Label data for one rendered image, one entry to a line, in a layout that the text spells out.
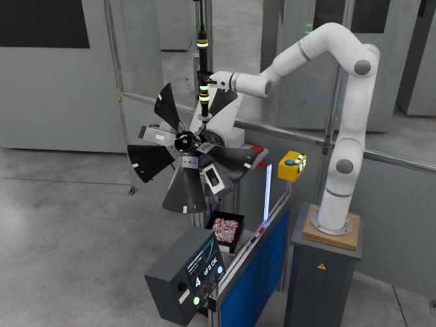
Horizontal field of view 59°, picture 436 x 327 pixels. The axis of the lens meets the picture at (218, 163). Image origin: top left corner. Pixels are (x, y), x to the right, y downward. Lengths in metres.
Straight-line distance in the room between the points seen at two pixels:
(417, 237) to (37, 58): 3.54
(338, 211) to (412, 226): 0.94
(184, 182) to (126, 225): 1.50
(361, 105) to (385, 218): 1.22
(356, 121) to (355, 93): 0.11
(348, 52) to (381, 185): 1.21
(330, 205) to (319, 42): 0.69
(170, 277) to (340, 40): 1.00
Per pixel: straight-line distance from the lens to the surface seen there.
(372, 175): 2.50
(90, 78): 4.02
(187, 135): 1.94
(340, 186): 1.70
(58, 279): 3.09
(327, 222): 1.82
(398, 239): 2.73
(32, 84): 4.32
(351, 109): 1.57
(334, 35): 1.52
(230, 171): 1.82
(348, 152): 1.59
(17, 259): 3.37
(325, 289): 1.98
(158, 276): 1.22
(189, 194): 1.94
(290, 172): 2.05
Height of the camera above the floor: 2.15
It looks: 32 degrees down
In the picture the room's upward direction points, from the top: 1 degrees counter-clockwise
